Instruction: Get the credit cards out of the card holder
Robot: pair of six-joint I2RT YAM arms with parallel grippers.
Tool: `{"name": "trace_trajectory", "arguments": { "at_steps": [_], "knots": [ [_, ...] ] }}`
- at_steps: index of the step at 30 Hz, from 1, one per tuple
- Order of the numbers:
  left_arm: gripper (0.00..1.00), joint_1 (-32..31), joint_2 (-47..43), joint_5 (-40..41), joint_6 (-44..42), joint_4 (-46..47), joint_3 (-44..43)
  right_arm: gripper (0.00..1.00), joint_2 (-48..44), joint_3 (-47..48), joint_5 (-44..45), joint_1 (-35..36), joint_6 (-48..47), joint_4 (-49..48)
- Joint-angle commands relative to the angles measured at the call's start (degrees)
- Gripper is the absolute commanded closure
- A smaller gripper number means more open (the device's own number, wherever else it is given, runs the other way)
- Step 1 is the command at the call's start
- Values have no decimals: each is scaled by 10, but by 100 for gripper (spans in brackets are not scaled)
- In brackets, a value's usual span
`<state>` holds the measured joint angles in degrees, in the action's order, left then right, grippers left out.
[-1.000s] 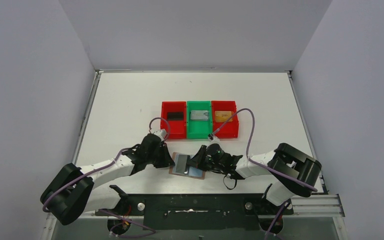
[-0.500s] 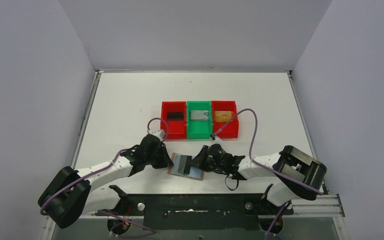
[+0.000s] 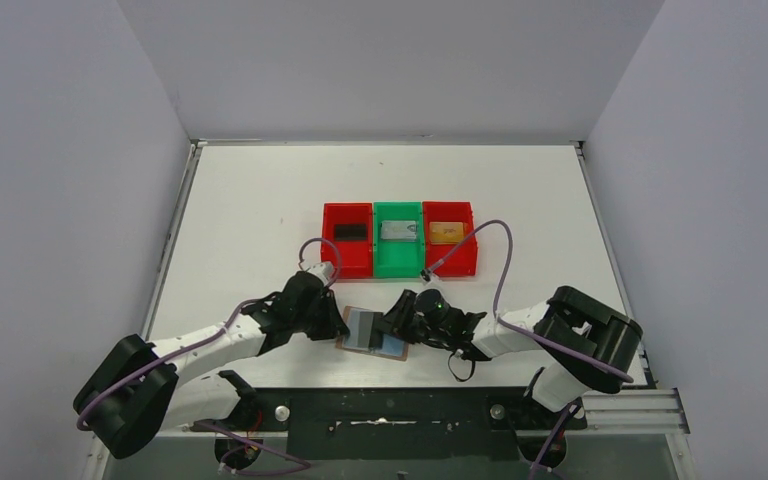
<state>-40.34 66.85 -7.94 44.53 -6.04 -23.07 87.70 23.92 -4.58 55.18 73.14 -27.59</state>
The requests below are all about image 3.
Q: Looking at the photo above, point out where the tan leather card holder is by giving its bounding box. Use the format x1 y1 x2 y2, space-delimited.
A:
336 306 409 361

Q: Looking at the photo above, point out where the grey card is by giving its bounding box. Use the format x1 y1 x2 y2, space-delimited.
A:
343 308 375 350

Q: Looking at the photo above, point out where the green plastic bin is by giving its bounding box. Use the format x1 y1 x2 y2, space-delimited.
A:
372 202 425 278

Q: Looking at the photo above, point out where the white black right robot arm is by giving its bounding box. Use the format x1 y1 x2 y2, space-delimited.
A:
370 286 643 412

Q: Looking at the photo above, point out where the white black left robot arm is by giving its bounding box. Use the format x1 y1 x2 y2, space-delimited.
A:
73 271 349 459

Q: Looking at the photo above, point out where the black card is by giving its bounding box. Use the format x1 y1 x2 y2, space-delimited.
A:
333 223 368 242

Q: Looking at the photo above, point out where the gold card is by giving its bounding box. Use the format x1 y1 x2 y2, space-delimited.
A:
428 221 466 245

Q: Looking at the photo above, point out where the silver card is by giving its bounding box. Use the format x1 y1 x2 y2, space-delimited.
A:
379 220 419 242

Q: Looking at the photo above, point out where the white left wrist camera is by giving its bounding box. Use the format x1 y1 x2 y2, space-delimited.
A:
302 261 336 288

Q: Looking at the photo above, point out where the black strap loop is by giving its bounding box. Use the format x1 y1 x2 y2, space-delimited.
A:
447 351 478 384

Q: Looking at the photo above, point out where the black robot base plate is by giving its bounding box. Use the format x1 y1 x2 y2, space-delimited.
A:
198 387 587 467

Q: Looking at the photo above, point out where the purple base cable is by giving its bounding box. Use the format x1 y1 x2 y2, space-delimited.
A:
195 420 312 478

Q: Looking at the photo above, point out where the aluminium table edge rail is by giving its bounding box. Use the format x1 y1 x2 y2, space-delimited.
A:
139 139 207 339

